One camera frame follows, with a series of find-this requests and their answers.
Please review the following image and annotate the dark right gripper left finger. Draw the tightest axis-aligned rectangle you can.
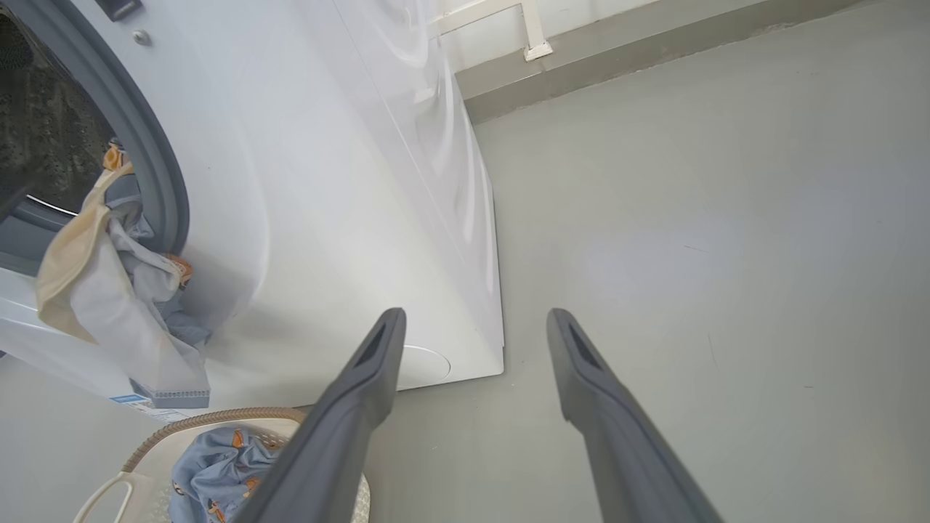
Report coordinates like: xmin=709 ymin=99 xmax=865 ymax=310
xmin=232 ymin=307 xmax=408 ymax=523

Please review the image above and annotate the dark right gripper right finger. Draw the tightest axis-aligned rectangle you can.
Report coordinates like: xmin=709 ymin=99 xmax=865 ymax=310
xmin=546 ymin=308 xmax=724 ymax=523

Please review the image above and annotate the blue garment with orange print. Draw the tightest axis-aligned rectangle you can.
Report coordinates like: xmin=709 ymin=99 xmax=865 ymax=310
xmin=169 ymin=426 xmax=293 ymax=523

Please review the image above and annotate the cream white garment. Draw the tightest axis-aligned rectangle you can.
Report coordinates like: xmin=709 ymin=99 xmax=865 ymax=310
xmin=35 ymin=142 xmax=212 ymax=410

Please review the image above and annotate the cream laundry basket brown rim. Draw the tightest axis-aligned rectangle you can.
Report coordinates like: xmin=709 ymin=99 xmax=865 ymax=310
xmin=73 ymin=407 xmax=371 ymax=523

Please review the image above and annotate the white front-load washing machine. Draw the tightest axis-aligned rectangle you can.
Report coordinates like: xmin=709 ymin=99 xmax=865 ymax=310
xmin=0 ymin=0 xmax=506 ymax=423

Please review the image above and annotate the blue white energy label sticker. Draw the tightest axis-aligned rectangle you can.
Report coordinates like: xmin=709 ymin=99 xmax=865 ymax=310
xmin=109 ymin=394 xmax=191 ymax=423

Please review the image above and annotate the white wall pipe bracket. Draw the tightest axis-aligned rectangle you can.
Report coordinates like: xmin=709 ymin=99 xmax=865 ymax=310
xmin=429 ymin=0 xmax=554 ymax=62

